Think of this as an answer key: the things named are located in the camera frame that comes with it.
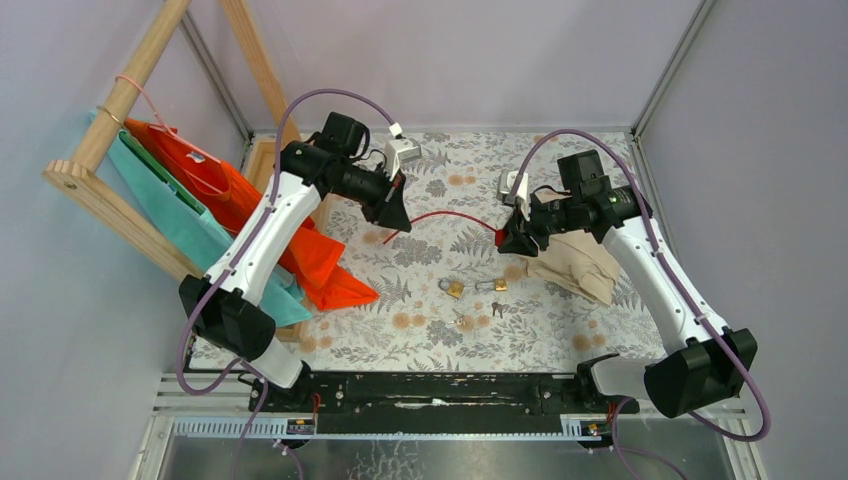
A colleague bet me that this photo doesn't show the keys of short padlock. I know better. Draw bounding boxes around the keys of short padlock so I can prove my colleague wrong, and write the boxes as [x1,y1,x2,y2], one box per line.
[452,309,466,327]

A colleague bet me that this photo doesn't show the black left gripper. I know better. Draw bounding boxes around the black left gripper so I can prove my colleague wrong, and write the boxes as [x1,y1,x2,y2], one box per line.
[327,161,411,232]

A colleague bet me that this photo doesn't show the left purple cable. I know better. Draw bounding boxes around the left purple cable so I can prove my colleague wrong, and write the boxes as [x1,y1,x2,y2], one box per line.
[174,88,405,480]

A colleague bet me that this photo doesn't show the beige folded cloth bag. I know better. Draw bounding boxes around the beige folded cloth bag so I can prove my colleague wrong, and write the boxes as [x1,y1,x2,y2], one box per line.
[526,230,622,306]

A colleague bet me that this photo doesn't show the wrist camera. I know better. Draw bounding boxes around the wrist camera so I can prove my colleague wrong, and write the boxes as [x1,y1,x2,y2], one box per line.
[496,170,530,220]
[383,123,422,180]

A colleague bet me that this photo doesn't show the long shackle brass padlock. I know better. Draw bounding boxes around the long shackle brass padlock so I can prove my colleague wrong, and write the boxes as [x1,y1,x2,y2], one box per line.
[474,278,508,292]

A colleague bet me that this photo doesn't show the teal cloth bag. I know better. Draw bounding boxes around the teal cloth bag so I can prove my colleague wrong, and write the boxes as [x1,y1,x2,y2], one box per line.
[108,130,312,328]

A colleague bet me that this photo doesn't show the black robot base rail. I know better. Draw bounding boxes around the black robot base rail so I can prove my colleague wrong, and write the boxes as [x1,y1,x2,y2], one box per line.
[248,367,640,438]

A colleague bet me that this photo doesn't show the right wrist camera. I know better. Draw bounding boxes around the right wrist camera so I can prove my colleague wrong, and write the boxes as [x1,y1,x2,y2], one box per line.
[496,170,530,220]

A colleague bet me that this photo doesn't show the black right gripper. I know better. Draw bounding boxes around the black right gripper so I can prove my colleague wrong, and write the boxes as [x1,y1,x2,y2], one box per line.
[497,191,579,259]

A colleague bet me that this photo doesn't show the purple cable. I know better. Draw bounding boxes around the purple cable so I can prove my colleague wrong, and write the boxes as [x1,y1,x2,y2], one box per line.
[506,129,774,480]
[174,88,405,480]

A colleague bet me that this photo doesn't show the short shackle brass padlock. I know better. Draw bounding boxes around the short shackle brass padlock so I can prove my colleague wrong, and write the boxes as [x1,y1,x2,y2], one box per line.
[437,279,465,299]

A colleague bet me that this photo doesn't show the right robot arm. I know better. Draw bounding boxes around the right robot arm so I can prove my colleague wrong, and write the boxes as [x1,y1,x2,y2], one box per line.
[495,150,758,418]

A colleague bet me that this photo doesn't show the keys of long padlock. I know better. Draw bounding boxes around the keys of long padlock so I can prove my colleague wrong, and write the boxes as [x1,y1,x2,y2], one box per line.
[491,302,505,319]

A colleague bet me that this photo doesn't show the wooden tray base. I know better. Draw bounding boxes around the wooden tray base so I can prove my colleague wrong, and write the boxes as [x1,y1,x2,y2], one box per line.
[198,135,340,344]

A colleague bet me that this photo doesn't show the orange cloth bag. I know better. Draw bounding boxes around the orange cloth bag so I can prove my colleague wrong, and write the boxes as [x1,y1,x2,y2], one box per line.
[124,118,379,311]

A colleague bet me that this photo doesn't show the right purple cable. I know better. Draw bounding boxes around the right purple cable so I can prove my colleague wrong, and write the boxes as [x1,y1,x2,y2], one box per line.
[506,129,774,480]

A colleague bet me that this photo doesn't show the wooden hanging rack frame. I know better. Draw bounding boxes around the wooden hanging rack frame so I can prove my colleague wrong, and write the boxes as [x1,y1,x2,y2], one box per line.
[41,0,309,309]

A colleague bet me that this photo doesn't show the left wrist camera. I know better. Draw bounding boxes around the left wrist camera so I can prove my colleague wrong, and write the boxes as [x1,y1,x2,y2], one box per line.
[383,123,422,180]

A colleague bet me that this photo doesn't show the green bag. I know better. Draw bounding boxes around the green bag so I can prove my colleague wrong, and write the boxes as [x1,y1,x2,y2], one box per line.
[118,130,206,215]

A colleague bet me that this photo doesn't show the red cable lock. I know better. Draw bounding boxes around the red cable lock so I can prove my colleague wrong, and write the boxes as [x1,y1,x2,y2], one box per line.
[410,210,498,232]

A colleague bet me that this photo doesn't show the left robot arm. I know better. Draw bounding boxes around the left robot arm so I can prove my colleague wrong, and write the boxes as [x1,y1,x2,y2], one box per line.
[179,112,422,411]

